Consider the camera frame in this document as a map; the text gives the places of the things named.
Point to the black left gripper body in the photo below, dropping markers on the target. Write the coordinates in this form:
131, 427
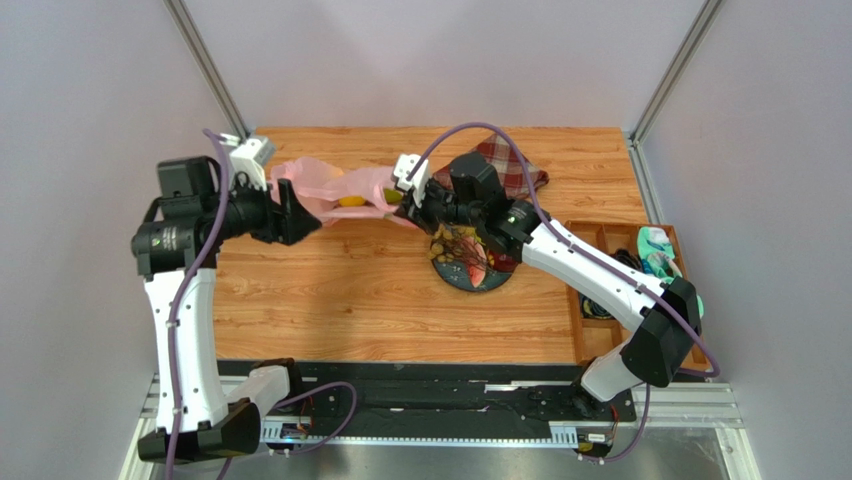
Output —
267, 223

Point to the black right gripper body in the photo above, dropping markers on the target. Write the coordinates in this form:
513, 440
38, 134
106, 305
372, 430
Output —
418, 209

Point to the fake grape bunch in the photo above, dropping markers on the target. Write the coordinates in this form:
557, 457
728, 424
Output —
459, 244

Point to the pink plastic bag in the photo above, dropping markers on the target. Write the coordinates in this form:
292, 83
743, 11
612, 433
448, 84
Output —
319, 185

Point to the fake watermelon slice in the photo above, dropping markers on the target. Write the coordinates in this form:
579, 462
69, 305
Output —
477, 273

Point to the red fake apple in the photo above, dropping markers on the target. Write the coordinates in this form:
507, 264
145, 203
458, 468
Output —
501, 263

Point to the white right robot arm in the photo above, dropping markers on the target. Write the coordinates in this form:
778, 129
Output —
662, 316

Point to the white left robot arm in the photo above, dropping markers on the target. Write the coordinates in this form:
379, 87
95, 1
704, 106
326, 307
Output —
176, 249

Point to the green fake fruit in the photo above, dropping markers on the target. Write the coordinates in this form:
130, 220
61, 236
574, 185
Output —
392, 197

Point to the yellow fake mango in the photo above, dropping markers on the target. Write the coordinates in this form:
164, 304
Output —
352, 201

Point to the red plaid cloth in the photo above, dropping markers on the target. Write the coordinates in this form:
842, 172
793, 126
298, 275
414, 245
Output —
497, 152

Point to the blue patterned rolled sock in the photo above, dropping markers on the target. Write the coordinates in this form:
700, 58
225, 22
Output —
591, 310

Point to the wooden compartment tray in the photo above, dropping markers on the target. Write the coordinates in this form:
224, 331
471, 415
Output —
595, 331

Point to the upper green white sock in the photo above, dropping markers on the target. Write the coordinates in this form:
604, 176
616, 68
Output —
656, 253

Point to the green white sock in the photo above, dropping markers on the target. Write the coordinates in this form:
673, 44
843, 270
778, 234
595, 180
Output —
700, 306
656, 253

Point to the lower green white sock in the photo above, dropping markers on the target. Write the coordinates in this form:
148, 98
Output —
700, 306

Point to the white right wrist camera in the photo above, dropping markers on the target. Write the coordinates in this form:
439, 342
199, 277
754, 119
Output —
410, 176

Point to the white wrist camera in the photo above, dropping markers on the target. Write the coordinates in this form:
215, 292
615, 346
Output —
410, 176
248, 158

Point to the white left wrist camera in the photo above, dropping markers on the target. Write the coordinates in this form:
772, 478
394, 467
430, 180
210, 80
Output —
248, 158

